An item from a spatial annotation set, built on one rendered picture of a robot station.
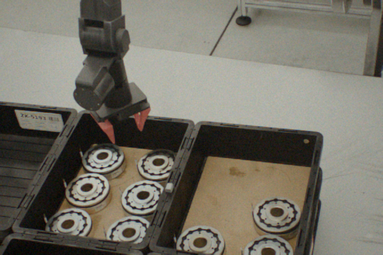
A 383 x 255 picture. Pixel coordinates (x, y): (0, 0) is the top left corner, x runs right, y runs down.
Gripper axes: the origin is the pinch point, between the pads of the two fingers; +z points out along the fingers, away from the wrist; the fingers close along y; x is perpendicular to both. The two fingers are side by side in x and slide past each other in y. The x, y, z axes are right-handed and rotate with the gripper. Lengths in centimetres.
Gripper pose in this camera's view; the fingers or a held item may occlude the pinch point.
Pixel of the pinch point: (126, 132)
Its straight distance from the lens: 150.9
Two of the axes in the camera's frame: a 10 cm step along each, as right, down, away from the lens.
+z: 1.2, 7.3, 6.7
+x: -4.9, -5.4, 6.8
